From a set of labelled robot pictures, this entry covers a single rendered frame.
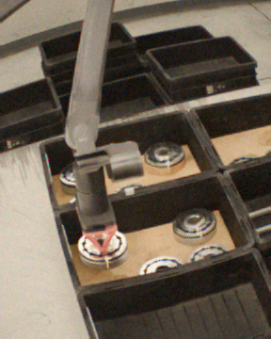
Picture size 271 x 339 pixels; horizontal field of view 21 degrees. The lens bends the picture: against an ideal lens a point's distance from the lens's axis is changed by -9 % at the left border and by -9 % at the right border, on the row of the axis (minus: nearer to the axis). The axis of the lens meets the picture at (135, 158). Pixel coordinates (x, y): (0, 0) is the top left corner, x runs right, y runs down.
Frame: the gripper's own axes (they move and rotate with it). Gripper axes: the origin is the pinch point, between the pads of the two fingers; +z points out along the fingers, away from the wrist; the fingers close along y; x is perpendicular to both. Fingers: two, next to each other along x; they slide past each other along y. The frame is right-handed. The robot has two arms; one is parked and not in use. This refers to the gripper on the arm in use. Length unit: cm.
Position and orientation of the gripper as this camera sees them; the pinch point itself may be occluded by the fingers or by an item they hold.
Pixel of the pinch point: (100, 240)
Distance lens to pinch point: 160.9
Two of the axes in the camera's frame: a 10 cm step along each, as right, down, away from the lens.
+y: -2.0, -5.5, 8.1
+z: 0.8, 8.1, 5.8
